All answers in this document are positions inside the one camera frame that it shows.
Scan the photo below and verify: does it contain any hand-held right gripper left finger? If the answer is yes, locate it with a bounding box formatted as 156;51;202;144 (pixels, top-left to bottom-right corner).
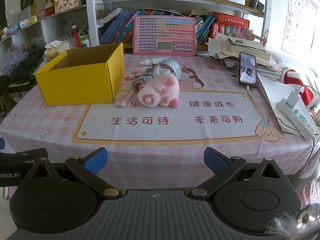
24;147;127;202

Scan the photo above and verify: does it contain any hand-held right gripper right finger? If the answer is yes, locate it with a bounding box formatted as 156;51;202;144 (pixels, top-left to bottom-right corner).
188;147;290;201

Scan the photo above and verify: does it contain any yellow cardboard box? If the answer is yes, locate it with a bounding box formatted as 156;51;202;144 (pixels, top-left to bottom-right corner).
34;42;125;106

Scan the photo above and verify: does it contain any pink plush pig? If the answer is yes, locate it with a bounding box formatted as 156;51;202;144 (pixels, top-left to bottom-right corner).
137;72;180;108

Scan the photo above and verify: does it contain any small toy car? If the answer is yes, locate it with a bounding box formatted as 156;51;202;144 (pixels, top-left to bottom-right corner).
132;73;154;92

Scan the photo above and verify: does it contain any blue patterned tape roll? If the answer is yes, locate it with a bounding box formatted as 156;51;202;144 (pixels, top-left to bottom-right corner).
151;59;182;80

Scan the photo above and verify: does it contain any white spray bottle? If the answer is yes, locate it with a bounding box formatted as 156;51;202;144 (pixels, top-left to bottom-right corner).
140;57;168;65

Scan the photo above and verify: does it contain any purple garment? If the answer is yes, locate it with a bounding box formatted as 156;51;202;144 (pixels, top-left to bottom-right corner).
0;45;28;76

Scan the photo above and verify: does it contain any dark green garment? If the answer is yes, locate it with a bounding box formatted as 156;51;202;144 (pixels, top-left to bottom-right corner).
10;45;47;80

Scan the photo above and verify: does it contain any stack of white paper sheets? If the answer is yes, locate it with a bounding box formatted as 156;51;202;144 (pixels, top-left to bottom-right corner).
256;74;310;135

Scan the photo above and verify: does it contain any white power strip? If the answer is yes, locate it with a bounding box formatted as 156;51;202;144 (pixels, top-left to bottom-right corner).
276;98;320;140

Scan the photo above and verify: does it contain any black smartphone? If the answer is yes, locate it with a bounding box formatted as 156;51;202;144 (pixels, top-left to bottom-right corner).
239;52;257;88

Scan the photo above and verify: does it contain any white charger plug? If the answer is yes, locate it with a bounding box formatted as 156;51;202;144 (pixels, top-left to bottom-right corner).
286;86;304;105

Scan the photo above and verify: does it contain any floral tissue pack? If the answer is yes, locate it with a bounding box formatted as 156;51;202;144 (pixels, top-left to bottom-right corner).
44;40;72;60

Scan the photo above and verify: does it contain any messy stack of books and papers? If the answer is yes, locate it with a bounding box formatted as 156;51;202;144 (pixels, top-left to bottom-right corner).
196;32;283;82

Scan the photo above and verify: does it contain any red santa hat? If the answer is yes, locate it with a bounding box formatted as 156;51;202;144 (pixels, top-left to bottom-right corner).
280;69;315;105

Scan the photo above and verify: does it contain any blue wipes pack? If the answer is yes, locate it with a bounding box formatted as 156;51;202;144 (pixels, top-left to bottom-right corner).
6;24;22;34

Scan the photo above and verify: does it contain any red novelty pen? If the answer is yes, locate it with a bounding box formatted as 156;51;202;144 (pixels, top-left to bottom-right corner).
72;25;81;48

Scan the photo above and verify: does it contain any row of slim blue books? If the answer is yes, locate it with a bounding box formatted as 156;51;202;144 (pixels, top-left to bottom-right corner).
194;14;217;45

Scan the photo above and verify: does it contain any row of blue children's books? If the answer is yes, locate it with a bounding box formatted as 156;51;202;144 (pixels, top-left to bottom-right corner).
99;9;140;44

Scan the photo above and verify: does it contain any pink learning tablet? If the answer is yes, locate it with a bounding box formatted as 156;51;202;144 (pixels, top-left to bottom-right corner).
133;15;196;55

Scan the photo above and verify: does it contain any red book box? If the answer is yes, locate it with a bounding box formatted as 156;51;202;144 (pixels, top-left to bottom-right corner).
212;12;250;29

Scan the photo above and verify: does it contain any red jar figure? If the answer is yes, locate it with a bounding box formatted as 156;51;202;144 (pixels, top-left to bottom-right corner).
45;1;56;17

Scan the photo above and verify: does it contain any small black box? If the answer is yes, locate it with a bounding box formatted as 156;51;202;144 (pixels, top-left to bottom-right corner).
250;0;265;12

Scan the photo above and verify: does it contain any alphabet wall poster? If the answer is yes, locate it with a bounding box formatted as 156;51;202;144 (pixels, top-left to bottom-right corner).
281;0;320;58

